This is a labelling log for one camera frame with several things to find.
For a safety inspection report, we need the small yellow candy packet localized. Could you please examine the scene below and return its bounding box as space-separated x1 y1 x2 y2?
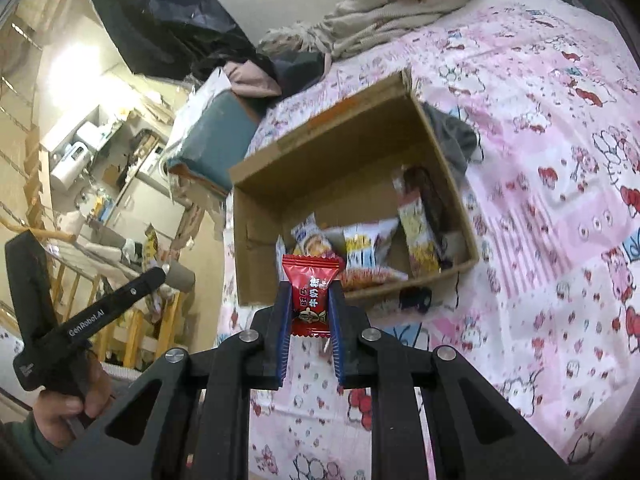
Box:
398 190 440 278

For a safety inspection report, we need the red candy packet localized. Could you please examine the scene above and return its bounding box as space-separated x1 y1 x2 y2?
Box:
282 255 344 337

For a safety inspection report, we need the silver yellow snack bag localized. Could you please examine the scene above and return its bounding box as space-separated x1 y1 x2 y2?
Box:
323 218 408 292

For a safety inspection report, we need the sweet rice cake packet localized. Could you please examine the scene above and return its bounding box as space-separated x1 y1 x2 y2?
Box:
291 212 335 258

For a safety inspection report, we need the dark brown snack packet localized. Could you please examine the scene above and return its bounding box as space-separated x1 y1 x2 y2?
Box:
394 166 452 272

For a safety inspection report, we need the white red wafer bar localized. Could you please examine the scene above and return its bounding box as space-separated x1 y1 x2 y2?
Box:
274 235 288 282

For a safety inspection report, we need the person left hand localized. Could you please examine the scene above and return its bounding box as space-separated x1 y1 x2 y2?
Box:
32 352 113 448

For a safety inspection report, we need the black white small packet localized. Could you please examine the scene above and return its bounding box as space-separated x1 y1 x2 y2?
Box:
399 287 432 313

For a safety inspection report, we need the grey trash bin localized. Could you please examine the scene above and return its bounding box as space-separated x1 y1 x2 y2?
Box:
160 260 196 295

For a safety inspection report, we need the pink Hello Kitty bedsheet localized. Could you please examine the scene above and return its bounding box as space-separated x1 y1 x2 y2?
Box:
250 0 639 479

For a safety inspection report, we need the brown cardboard box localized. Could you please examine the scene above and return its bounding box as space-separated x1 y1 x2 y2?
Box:
229 70 480 306

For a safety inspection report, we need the dark grey sock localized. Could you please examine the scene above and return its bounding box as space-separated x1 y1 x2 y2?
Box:
422 102 480 186

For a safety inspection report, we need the teal side cushion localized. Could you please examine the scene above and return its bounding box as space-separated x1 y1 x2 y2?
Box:
165 90 267 197

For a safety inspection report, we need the black plastic bag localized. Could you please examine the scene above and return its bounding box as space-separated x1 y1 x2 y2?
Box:
91 0 276 81

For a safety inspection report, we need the crumpled floral blanket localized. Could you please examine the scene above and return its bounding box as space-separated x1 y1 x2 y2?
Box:
258 0 469 60

